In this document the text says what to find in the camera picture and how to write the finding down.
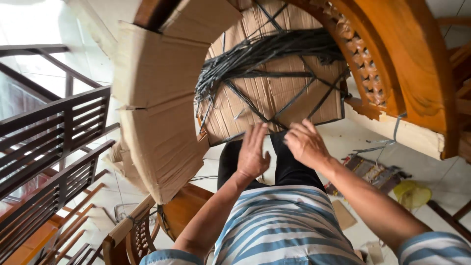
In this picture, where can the person's right hand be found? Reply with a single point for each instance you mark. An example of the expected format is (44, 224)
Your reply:
(309, 147)

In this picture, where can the person's left hand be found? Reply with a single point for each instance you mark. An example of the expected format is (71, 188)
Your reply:
(252, 156)

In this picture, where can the person's right fingers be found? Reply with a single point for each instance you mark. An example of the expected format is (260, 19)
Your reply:
(298, 130)

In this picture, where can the black trousers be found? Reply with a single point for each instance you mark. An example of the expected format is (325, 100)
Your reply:
(290, 169)

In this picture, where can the corrugated cardboard seat sheet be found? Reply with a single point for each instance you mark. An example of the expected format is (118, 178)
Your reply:
(279, 95)

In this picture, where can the woven patterned mat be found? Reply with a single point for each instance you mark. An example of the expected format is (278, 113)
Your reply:
(368, 171)

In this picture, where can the flat cardboard scrap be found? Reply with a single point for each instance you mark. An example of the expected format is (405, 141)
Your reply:
(344, 215)

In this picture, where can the blue white striped shirt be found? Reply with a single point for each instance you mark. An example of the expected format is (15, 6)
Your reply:
(283, 228)

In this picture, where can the large carved wooden chair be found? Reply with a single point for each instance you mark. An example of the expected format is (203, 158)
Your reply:
(404, 55)

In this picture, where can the yellow green plastic fan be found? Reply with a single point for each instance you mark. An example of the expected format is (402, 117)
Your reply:
(412, 195)

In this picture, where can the small carved wooden chair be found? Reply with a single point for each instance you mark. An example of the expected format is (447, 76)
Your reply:
(184, 206)

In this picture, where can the small cardboard scrap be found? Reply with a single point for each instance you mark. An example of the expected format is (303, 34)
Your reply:
(374, 253)

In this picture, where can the brown cardboard armrest wrapping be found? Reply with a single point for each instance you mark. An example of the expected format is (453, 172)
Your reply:
(158, 73)

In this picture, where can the stacked brown wooden furniture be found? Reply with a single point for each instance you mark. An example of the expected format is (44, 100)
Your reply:
(463, 73)

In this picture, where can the light brown slatted wooden chair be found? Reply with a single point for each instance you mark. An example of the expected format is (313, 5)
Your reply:
(73, 217)

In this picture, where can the dark slatted wooden furniture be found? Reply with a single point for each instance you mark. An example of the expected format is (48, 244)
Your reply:
(55, 121)

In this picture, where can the cardboard rail wrapping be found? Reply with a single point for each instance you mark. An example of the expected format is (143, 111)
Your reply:
(404, 136)

